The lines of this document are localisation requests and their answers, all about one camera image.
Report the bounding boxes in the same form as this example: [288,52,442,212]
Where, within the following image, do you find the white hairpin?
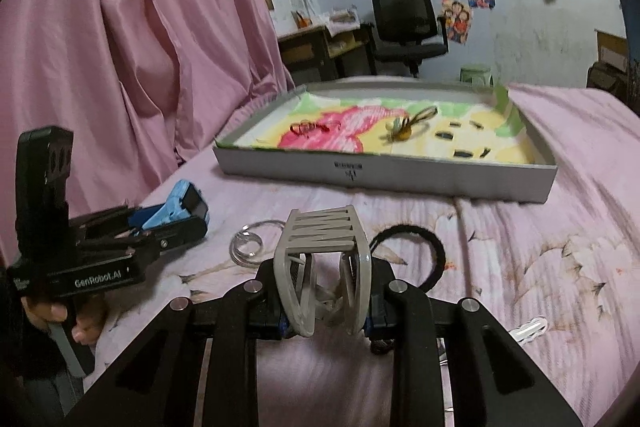
[509,315,549,344]

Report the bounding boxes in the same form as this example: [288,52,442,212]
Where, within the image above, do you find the red string bracelet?
[289,119,342,136]

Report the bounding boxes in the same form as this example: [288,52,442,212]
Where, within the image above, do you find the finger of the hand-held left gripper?
[69,191,209,240]
[75,216,209,269]

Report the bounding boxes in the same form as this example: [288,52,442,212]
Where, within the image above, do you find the green plastic stool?
[459,64,495,87]

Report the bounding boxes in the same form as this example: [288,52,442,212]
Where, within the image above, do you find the brown cardboard carton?
[594,29,629,74]

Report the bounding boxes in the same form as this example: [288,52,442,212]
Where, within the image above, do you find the olive cord necklace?
[379,105,439,144]

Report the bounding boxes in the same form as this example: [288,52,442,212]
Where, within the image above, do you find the pink curtain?
[0,0,297,260]

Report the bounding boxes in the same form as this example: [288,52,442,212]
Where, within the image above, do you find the pink floral bedsheet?
[95,76,640,427]

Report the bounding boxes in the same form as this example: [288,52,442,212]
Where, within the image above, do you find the light blue hair clip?
[129,179,209,232]

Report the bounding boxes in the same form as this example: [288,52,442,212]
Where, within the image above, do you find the person's left hand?
[21,294,108,348]

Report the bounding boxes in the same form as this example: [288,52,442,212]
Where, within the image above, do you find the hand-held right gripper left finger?
[62,261,293,427]

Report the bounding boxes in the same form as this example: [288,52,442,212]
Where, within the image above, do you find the wooden desk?
[276,21,377,84]

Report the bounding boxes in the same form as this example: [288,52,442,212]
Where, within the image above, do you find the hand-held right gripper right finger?
[361,257,583,427]

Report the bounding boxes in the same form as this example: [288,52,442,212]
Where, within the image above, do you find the black hair tie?
[367,224,447,294]

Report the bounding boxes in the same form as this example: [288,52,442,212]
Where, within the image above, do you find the grey hair claw clip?
[272,204,373,339]

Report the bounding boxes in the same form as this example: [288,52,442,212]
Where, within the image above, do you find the black office chair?
[369,0,451,78]

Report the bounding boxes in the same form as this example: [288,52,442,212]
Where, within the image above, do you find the blue starry wall cloth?
[602,0,640,112]

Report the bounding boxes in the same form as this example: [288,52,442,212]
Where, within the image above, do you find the thin silver bangle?
[228,219,287,269]
[236,229,262,259]

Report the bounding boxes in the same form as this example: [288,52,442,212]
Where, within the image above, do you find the dark brown bag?
[586,61,640,102]

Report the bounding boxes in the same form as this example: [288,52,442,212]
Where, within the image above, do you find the colourful painted tray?
[212,79,559,204]

